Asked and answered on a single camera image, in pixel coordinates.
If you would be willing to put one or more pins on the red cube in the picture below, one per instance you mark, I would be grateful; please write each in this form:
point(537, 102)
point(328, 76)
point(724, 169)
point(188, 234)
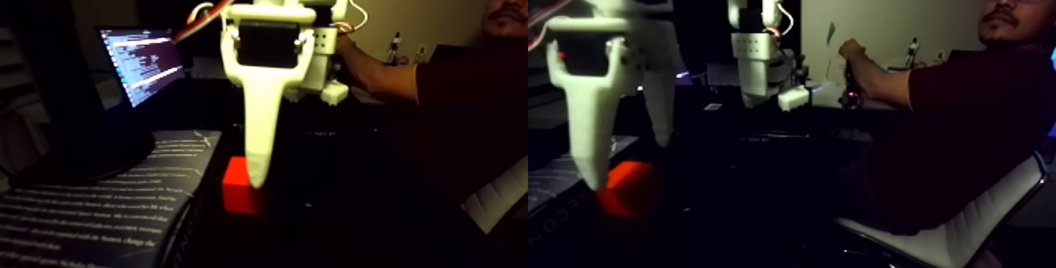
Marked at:
point(233, 191)

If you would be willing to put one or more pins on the dark leader arm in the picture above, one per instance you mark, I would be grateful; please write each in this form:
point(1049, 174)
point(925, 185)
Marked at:
point(850, 96)

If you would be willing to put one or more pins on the person's left hand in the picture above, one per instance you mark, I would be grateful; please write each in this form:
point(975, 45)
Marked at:
point(348, 55)

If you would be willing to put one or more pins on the black platform with white lettering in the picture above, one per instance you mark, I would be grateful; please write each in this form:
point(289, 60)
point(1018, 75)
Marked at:
point(305, 129)

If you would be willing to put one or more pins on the black flat monitor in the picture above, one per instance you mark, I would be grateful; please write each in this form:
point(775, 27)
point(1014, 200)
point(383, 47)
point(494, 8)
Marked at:
point(165, 5)

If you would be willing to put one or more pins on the laptop with lit screen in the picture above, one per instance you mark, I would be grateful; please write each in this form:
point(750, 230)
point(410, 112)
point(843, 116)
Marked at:
point(144, 59)

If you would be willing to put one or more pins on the small dark figurine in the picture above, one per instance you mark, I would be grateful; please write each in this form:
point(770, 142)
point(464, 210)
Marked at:
point(395, 48)

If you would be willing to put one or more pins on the black box with white text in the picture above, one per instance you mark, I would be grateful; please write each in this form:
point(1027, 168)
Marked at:
point(82, 220)

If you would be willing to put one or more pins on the large dark monitor round stand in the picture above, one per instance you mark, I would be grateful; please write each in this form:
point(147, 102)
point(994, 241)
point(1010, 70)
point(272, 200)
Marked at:
point(58, 71)

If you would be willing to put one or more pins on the person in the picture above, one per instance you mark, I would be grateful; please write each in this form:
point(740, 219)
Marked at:
point(478, 113)

